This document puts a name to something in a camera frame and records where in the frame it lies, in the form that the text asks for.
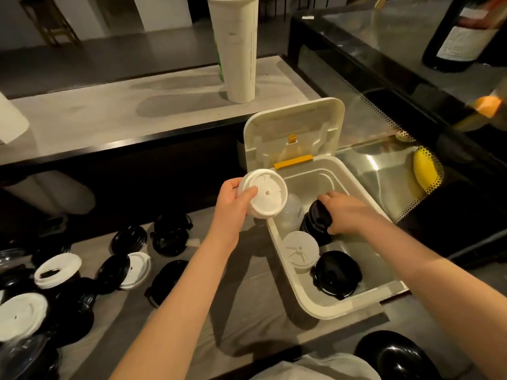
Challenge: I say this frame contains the yellow fruit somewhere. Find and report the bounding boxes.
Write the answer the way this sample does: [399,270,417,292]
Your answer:
[413,148,439,191]

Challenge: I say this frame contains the grey wooden table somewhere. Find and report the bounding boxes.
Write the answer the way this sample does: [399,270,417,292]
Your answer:
[0,207,391,380]

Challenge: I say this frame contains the person's left hand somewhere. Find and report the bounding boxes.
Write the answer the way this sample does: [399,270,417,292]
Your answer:
[208,177,259,254]

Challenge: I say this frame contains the person's white shirt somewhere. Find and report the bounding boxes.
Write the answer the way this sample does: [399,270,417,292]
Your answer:
[249,353,383,380]

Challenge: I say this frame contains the person's right forearm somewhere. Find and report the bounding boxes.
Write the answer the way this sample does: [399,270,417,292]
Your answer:
[368,221,507,380]

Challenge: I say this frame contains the grey bar counter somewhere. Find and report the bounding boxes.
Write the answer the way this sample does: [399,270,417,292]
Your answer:
[0,55,322,167]

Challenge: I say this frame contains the stack of white lids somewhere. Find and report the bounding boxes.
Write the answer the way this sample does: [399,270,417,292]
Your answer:
[237,168,289,220]

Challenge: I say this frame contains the tall stack of black lids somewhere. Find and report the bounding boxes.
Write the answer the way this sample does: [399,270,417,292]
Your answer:
[299,199,335,246]

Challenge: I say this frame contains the white plastic storage bin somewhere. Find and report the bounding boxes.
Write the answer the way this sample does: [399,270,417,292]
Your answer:
[242,97,409,321]

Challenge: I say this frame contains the person's right hand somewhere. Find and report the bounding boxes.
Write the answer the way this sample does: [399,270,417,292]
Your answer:
[316,190,391,237]

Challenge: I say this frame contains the black round base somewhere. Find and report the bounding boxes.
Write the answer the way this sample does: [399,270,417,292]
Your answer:
[354,330,443,380]

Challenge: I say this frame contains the pile of cup lids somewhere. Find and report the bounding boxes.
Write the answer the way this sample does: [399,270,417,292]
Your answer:
[0,212,194,380]

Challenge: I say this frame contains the white cup lid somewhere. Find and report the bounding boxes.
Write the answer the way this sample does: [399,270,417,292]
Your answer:
[281,231,321,270]

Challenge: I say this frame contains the dark wine bottle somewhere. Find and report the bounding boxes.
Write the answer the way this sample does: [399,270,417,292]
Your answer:
[421,0,507,73]

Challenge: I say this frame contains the white paper towel roll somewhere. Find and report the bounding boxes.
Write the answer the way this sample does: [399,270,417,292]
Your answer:
[0,92,31,145]

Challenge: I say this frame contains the tall white paper cup stack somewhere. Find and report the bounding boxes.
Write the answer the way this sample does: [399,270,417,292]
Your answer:
[205,0,260,104]

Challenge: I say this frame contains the person's left forearm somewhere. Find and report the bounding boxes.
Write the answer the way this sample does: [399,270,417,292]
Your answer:
[109,241,234,380]

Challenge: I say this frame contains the black cup lid with plug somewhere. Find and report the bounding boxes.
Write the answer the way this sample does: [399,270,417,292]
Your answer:
[311,250,363,300]

